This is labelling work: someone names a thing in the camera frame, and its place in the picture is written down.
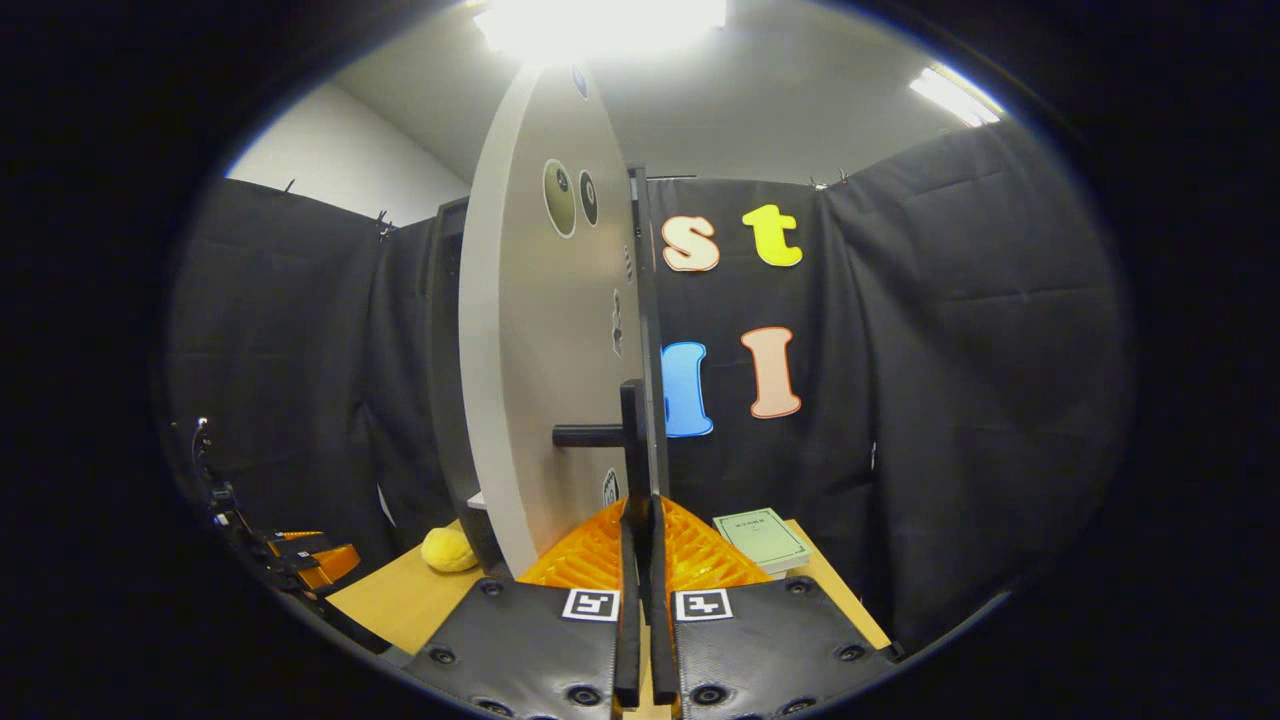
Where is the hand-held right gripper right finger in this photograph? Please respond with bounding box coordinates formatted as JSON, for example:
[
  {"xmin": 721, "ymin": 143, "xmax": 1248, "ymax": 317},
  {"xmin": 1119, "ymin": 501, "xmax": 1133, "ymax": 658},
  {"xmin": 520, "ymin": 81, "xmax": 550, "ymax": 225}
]
[{"xmin": 641, "ymin": 495, "xmax": 898, "ymax": 720}]

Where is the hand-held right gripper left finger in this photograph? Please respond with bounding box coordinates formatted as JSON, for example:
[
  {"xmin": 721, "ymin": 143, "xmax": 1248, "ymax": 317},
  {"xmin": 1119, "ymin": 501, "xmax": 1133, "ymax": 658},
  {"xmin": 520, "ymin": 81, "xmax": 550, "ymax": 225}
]
[{"xmin": 405, "ymin": 497, "xmax": 642, "ymax": 720}]

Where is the black cabinet door handle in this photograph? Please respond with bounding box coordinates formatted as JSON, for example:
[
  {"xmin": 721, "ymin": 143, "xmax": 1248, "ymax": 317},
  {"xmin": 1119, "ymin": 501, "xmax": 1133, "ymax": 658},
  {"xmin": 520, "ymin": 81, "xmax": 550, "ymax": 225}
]
[{"xmin": 552, "ymin": 380, "xmax": 661, "ymax": 503}]

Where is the grey cabinet door with stickers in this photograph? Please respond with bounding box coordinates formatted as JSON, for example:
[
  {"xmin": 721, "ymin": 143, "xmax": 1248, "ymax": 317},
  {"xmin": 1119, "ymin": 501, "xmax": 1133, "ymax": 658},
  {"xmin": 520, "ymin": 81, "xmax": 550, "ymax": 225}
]
[{"xmin": 458, "ymin": 60, "xmax": 673, "ymax": 583}]

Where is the dark grey cabinet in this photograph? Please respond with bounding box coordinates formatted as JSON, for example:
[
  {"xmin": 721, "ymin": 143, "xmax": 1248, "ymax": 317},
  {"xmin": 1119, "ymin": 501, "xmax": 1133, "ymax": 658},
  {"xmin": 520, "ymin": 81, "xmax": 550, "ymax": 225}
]
[{"xmin": 425, "ymin": 197, "xmax": 513, "ymax": 577}]

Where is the yellow plush toy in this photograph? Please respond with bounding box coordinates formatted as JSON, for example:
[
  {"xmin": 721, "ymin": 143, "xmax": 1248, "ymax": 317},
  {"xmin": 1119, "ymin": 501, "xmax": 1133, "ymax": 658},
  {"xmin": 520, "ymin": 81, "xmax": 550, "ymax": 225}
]
[{"xmin": 420, "ymin": 526, "xmax": 481, "ymax": 574}]

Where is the green book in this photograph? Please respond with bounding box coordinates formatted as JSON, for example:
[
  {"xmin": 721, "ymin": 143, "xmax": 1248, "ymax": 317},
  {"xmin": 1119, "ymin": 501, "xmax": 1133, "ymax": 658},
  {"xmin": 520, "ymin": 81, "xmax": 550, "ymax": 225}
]
[{"xmin": 712, "ymin": 507, "xmax": 813, "ymax": 577}]

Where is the black backdrop cloth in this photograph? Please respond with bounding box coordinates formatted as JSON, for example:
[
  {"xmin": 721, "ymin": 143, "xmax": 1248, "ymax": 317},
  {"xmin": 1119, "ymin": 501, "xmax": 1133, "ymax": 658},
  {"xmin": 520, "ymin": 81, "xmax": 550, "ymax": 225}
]
[{"xmin": 165, "ymin": 120, "xmax": 1136, "ymax": 656}]

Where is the large ceiling light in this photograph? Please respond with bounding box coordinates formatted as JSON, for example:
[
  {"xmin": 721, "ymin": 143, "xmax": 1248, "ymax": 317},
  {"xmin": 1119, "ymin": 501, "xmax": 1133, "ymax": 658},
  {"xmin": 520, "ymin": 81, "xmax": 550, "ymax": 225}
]
[{"xmin": 470, "ymin": 0, "xmax": 731, "ymax": 63}]

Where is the small ceiling light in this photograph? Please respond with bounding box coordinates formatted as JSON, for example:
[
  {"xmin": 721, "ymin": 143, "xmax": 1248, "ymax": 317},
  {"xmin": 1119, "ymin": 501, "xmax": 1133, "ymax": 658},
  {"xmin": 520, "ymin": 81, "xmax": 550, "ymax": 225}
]
[{"xmin": 908, "ymin": 64, "xmax": 1004, "ymax": 129}]

